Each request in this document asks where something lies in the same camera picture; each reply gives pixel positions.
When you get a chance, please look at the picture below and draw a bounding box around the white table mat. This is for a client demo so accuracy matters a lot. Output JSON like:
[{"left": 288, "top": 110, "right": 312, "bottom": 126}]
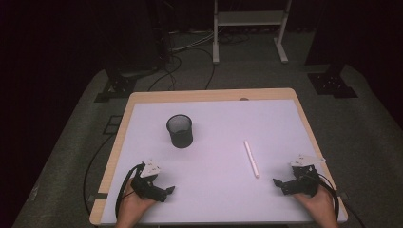
[{"left": 100, "top": 99, "right": 349, "bottom": 225}]

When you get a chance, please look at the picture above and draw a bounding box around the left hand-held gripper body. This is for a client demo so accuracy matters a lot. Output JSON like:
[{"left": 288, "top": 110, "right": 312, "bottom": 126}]
[{"left": 130, "top": 159, "right": 168, "bottom": 203}]

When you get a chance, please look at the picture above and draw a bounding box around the person's left hand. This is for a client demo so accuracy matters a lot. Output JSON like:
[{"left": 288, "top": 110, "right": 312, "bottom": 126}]
[{"left": 118, "top": 180, "right": 157, "bottom": 222}]

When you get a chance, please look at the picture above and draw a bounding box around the black floor cable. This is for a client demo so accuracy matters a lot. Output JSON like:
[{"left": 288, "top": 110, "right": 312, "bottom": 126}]
[
  {"left": 145, "top": 47, "right": 217, "bottom": 93},
  {"left": 82, "top": 132, "right": 117, "bottom": 219}
]

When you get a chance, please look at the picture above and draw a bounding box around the black mesh pen holder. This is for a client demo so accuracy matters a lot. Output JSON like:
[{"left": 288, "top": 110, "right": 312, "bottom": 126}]
[{"left": 165, "top": 113, "right": 194, "bottom": 149}]

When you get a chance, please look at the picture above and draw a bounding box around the grey floor cable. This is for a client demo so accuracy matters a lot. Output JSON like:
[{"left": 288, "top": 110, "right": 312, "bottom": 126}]
[{"left": 169, "top": 30, "right": 217, "bottom": 53}]

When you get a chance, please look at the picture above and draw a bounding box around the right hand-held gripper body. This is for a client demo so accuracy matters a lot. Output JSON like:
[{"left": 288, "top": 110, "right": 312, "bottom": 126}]
[{"left": 286, "top": 154, "right": 327, "bottom": 198}]

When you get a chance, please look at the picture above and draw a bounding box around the white pen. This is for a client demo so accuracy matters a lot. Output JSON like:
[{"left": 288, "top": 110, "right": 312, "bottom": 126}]
[{"left": 242, "top": 140, "right": 261, "bottom": 180}]

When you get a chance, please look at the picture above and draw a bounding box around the black stand base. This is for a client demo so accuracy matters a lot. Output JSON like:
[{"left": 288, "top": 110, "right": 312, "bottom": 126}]
[
  {"left": 307, "top": 63, "right": 359, "bottom": 100},
  {"left": 93, "top": 67, "right": 138, "bottom": 104}
]

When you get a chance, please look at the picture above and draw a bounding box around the wooden table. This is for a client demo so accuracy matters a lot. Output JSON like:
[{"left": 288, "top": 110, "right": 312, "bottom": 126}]
[{"left": 88, "top": 87, "right": 350, "bottom": 227}]

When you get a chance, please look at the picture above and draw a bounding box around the person's right hand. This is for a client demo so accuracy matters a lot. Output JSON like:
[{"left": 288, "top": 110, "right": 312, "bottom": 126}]
[{"left": 293, "top": 185, "right": 339, "bottom": 222}]

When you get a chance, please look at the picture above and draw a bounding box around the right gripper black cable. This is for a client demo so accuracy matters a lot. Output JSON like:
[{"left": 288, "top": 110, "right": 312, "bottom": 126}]
[{"left": 312, "top": 173, "right": 341, "bottom": 221}]

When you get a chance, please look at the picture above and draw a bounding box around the white metal frame stand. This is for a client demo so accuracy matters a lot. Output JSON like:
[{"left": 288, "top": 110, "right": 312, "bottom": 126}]
[{"left": 212, "top": 0, "right": 294, "bottom": 66}]

